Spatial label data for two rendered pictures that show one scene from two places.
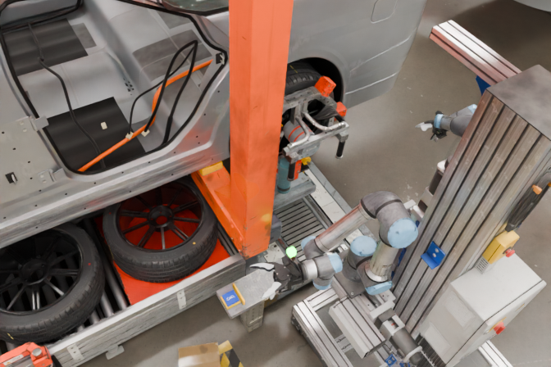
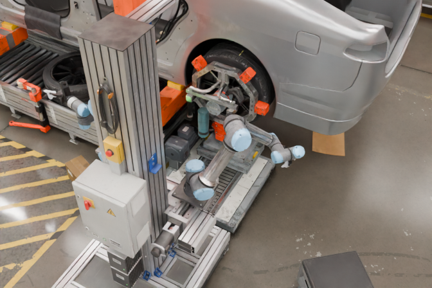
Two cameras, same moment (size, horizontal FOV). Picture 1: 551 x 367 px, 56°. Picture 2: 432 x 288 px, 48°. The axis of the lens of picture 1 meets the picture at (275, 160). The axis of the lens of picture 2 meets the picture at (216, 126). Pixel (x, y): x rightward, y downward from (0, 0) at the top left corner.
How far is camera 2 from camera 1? 280 cm
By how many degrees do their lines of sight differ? 44
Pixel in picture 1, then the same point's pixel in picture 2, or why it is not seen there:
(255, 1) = not seen: outside the picture
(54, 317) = (56, 88)
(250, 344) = not seen: hidden behind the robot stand
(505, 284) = (110, 185)
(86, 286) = (78, 89)
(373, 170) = (306, 206)
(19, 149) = not seen: outside the picture
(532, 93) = (119, 26)
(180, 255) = not seen: hidden behind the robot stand
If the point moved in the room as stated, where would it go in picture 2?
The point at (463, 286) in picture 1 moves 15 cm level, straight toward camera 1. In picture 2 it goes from (96, 165) to (71, 161)
